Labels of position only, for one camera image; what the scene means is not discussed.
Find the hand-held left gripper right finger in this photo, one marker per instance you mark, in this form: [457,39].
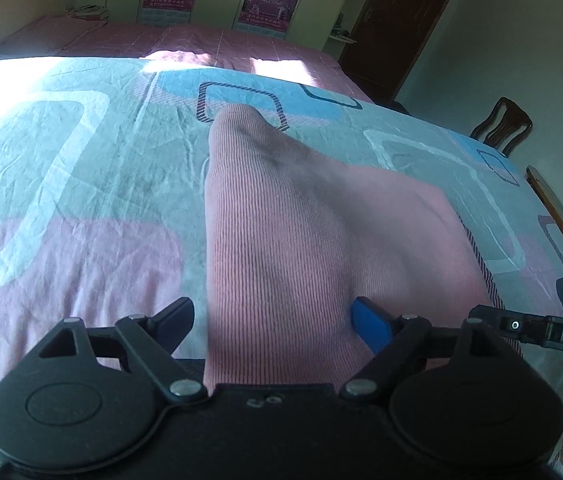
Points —
[369,322]

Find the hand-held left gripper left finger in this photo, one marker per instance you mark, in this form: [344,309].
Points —
[179,317]

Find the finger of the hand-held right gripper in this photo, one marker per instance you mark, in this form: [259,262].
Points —
[506,327]

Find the pink ribbed sweater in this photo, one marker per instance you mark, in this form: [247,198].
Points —
[301,240]

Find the patterned light blue bedsheet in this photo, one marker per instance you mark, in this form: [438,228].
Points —
[86,160]

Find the dark wooden chair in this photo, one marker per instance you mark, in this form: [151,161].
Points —
[501,127]

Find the pink checked bedsheet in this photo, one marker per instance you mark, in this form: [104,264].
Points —
[241,45]

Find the dark brown wooden door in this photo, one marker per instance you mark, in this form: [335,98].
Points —
[396,30]

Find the pale corner shelf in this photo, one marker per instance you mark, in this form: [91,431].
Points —
[351,10]

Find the stack of books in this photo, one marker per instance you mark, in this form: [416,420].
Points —
[87,12]

